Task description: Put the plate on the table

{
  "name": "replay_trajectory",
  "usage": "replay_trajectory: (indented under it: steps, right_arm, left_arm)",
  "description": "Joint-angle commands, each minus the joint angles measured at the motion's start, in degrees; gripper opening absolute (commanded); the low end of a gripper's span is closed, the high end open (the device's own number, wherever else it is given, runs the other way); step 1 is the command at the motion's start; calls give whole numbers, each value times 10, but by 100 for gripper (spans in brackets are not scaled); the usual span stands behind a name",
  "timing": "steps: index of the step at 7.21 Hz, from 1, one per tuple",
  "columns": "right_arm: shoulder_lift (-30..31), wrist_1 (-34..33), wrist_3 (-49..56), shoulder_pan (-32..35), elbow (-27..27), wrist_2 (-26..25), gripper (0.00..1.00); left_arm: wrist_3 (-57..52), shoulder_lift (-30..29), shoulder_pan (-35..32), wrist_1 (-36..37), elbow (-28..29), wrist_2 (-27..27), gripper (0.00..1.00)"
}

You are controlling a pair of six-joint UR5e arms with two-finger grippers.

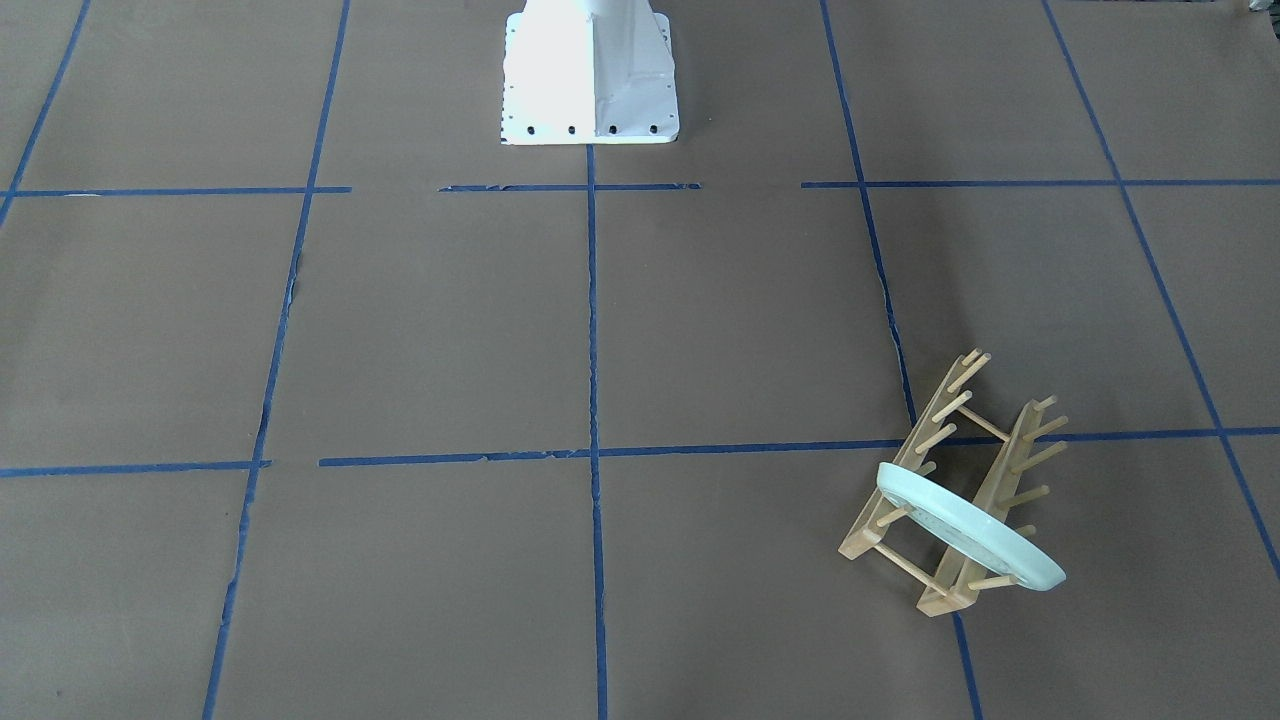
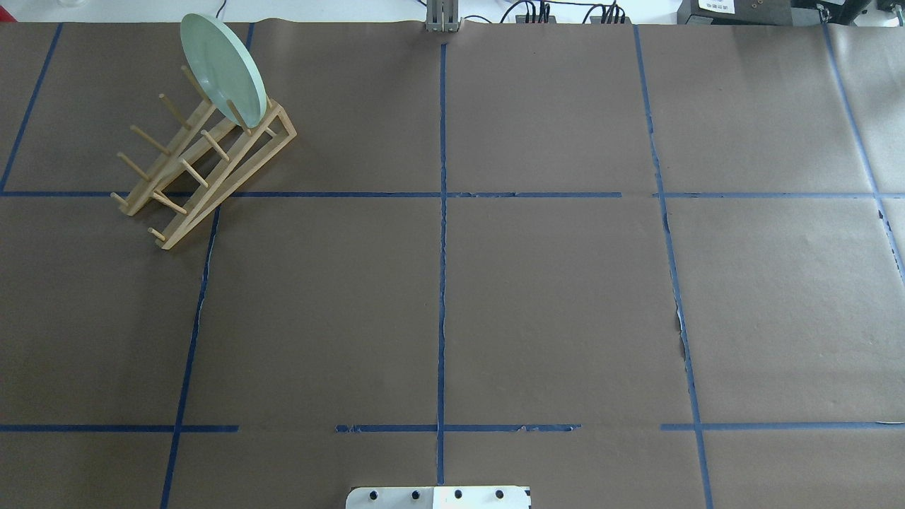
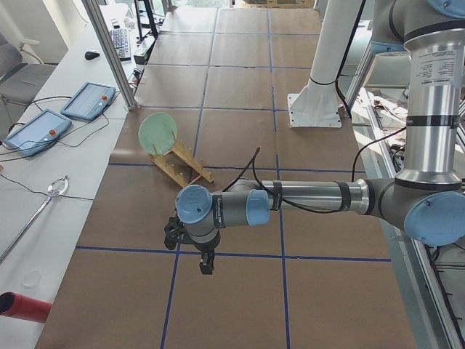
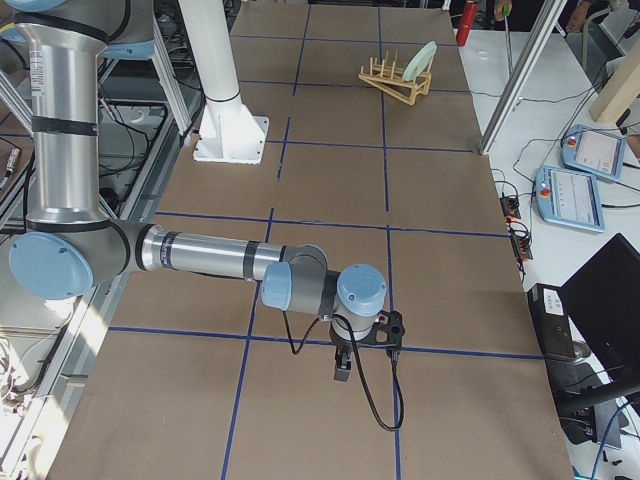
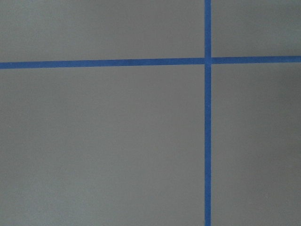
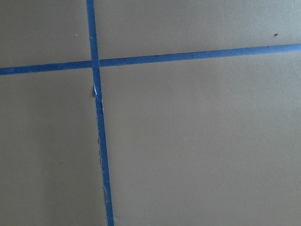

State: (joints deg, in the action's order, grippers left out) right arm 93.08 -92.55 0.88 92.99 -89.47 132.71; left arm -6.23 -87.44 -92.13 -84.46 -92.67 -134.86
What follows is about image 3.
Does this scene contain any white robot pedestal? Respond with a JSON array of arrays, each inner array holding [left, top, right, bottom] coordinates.
[[288, 0, 365, 128]]

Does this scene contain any near blue teach pendant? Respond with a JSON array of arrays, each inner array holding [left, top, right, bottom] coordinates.
[[3, 109, 72, 156]]

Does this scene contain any wooden dish rack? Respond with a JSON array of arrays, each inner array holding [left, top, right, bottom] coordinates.
[[150, 140, 214, 188]]

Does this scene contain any black keyboard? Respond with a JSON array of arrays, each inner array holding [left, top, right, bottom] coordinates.
[[109, 28, 132, 61]]

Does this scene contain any black computer mouse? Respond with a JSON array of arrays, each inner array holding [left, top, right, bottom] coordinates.
[[84, 51, 100, 61]]

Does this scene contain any aluminium frame post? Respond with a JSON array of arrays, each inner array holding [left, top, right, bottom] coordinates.
[[81, 0, 137, 111]]

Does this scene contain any red tube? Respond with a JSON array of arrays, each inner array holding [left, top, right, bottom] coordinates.
[[1, 292, 52, 323]]

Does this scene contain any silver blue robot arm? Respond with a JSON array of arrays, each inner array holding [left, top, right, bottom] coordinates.
[[164, 1, 464, 274]]

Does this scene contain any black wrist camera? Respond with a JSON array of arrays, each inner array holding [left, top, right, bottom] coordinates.
[[164, 216, 189, 250]]

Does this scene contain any light green plate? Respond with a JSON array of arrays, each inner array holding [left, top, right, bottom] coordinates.
[[138, 113, 178, 155]]

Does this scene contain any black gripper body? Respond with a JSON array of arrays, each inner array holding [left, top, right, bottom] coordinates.
[[196, 240, 219, 262]]

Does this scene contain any far blue teach pendant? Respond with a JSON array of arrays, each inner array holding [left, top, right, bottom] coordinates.
[[60, 82, 116, 121]]

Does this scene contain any blue teach pendant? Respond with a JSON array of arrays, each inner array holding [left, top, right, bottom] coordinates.
[[3, 109, 72, 156], [60, 82, 116, 121]]

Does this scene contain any grey office chair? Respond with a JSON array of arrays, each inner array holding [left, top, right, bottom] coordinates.
[[1, 34, 56, 105]]

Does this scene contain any clear tape ring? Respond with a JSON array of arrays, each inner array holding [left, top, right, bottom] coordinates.
[[23, 269, 42, 287]]

